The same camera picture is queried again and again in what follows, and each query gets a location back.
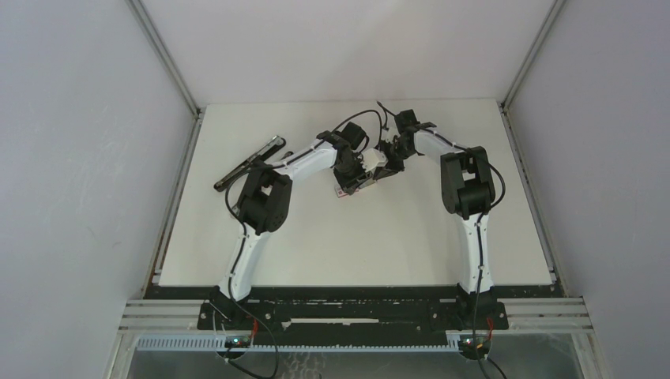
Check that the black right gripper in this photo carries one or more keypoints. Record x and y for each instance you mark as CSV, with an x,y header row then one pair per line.
x,y
391,166

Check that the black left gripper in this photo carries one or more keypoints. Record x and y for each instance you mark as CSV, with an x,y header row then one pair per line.
x,y
349,185

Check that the red white staple box sleeve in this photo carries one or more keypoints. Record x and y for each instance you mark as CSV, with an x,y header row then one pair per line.
x,y
345,192

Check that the black stapler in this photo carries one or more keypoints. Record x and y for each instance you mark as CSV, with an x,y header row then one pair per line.
x,y
274,145

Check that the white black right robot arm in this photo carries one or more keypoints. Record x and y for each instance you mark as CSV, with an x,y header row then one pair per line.
x,y
466,186

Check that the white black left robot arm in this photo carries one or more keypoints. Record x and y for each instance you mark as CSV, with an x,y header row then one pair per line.
x,y
264,200

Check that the aluminium frame rail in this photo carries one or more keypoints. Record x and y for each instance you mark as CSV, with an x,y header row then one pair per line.
x,y
172,325

